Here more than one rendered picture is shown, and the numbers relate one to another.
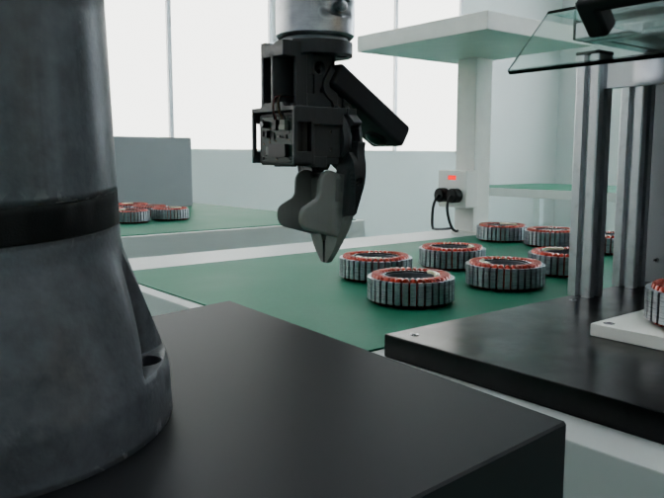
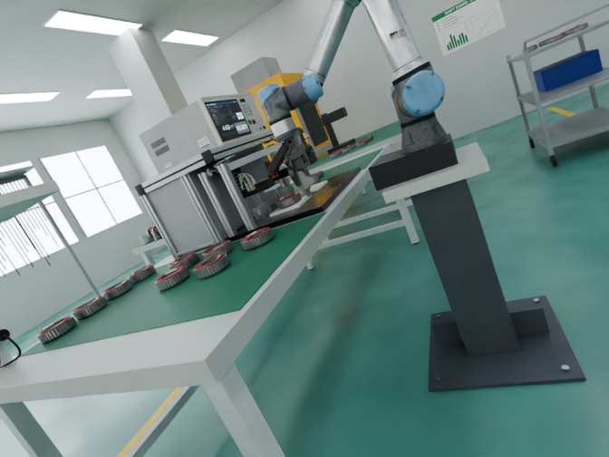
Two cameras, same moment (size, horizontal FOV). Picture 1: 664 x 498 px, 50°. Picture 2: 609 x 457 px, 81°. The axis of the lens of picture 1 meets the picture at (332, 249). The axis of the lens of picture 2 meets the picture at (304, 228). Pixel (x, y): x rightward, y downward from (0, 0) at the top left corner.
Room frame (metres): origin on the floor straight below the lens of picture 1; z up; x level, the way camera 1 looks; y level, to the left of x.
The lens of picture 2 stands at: (1.23, 1.06, 1.01)
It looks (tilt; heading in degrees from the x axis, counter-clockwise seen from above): 13 degrees down; 246
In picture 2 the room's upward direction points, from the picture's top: 24 degrees counter-clockwise
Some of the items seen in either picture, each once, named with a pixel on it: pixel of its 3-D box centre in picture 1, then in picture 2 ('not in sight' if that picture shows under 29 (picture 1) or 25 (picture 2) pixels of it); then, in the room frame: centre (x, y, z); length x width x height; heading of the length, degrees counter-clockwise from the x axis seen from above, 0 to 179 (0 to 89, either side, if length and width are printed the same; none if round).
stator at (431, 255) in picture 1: (452, 255); (172, 277); (1.20, -0.20, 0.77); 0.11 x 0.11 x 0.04
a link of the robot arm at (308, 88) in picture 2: not in sight; (304, 92); (0.61, 0.06, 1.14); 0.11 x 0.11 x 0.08; 55
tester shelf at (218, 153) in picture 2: not in sight; (218, 158); (0.74, -0.67, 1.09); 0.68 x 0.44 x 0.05; 39
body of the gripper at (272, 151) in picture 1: (309, 107); (296, 151); (0.70, 0.02, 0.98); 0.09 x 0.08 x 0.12; 129
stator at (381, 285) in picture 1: (410, 287); (256, 238); (0.90, -0.10, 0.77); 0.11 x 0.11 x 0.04
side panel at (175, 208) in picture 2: not in sight; (181, 219); (1.04, -0.53, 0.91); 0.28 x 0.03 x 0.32; 129
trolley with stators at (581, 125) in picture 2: not in sight; (566, 89); (-2.24, -0.66, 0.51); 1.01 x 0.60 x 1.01; 39
